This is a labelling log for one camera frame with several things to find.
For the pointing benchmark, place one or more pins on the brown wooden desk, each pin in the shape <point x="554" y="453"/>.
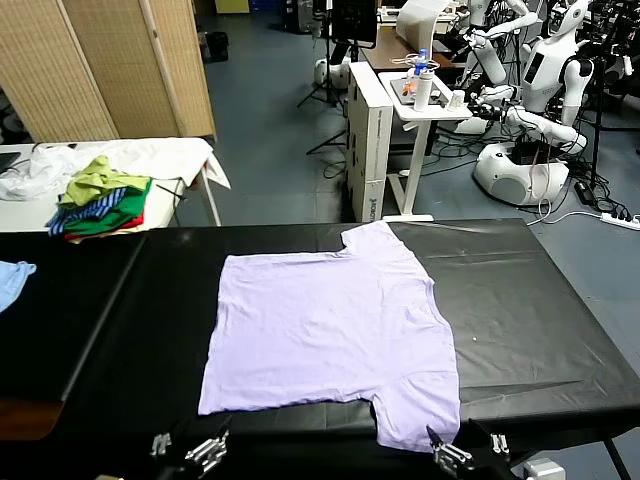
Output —
<point x="385" y="47"/>

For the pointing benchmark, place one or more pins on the lavender t-shirt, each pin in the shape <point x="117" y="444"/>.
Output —
<point x="325" y="330"/>

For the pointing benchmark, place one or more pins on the tall white cardboard box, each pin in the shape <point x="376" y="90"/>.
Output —
<point x="370" y="150"/>

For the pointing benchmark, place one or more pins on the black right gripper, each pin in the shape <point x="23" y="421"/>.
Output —
<point x="485" y="470"/>

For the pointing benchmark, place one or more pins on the yellow box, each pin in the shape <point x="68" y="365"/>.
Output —
<point x="230" y="6"/>

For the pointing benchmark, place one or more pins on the red garment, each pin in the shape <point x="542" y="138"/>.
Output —
<point x="120" y="229"/>

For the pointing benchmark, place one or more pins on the light blue garment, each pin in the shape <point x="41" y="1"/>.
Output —
<point x="10" y="285"/>

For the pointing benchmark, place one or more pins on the white curved machine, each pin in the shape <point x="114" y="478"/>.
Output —
<point x="417" y="22"/>

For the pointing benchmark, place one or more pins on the black monitor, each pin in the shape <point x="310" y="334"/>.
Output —
<point x="352" y="22"/>

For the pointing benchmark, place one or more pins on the white paper cup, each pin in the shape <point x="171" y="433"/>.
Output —
<point x="456" y="100"/>

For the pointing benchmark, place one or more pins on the blue striped garment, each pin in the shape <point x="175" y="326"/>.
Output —
<point x="100" y="205"/>

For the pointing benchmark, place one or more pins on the white crumpled garment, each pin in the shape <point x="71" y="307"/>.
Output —
<point x="40" y="165"/>

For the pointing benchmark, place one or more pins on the black power adapter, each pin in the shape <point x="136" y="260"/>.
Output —
<point x="585" y="190"/>

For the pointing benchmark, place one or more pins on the beige garment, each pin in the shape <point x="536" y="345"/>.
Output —
<point x="85" y="240"/>

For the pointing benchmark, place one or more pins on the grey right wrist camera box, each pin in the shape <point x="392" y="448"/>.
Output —
<point x="542" y="470"/>

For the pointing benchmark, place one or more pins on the clear blue-capped water bottle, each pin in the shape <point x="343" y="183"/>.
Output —
<point x="421" y="60"/>

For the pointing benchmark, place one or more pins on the lime green garment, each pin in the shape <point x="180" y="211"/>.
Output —
<point x="90" y="182"/>

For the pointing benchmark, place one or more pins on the small orange object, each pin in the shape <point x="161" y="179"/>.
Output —
<point x="409" y="88"/>

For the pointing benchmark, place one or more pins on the white power strip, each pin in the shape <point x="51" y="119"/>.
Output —
<point x="617" y="217"/>

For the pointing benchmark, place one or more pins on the black tripod stand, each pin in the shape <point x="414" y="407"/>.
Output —
<point x="327" y="142"/>
<point x="327" y="60"/>

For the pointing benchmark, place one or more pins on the white standing desk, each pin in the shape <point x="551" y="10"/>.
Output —
<point x="417" y="165"/>

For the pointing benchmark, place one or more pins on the white draped cloth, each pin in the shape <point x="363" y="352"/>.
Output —
<point x="160" y="155"/>

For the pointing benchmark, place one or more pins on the black laptop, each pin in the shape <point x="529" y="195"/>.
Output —
<point x="7" y="161"/>

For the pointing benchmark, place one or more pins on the dark green garment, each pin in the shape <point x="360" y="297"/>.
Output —
<point x="127" y="205"/>

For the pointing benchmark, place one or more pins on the black pole stand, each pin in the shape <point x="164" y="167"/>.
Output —
<point x="597" y="125"/>

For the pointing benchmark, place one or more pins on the small black device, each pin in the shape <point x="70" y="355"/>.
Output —
<point x="438" y="97"/>

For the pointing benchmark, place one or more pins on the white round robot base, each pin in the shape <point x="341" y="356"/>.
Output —
<point x="325" y="70"/>

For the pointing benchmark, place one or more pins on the bamboo folding screen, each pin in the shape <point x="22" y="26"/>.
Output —
<point x="100" y="65"/>

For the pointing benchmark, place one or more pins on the white thermos bottle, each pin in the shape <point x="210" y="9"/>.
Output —
<point x="422" y="92"/>

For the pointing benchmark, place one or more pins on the black trash bin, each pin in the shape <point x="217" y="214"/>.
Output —
<point x="217" y="47"/>

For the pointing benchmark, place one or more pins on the white folding table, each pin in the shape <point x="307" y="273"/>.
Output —
<point x="159" y="205"/>

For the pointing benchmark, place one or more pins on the matte black table cover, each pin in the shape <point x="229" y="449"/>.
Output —
<point x="60" y="310"/>

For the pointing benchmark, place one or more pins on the glossy black table cover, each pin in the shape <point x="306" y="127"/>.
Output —
<point x="200" y="250"/>

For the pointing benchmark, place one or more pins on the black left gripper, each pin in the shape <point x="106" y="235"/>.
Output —
<point x="180" y="472"/>

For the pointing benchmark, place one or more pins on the white wheeled humanoid robot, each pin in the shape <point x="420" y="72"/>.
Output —
<point x="540" y="70"/>

